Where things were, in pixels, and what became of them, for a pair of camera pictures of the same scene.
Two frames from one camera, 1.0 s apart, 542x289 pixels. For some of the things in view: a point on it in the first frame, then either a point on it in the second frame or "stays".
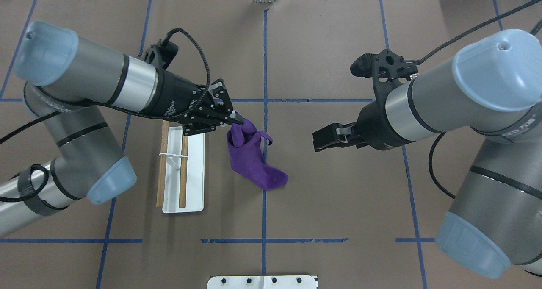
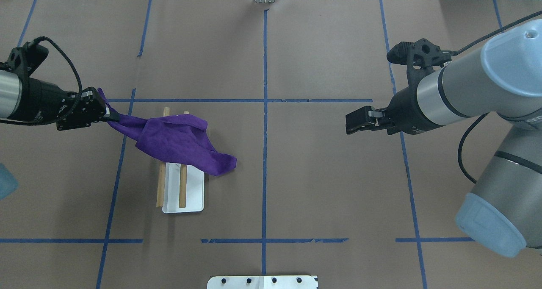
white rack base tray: x=195 y=172 stays
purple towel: x=244 y=141 → x=182 y=139
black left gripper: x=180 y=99 → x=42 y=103
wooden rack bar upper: x=183 y=172 stays
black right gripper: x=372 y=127 → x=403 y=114
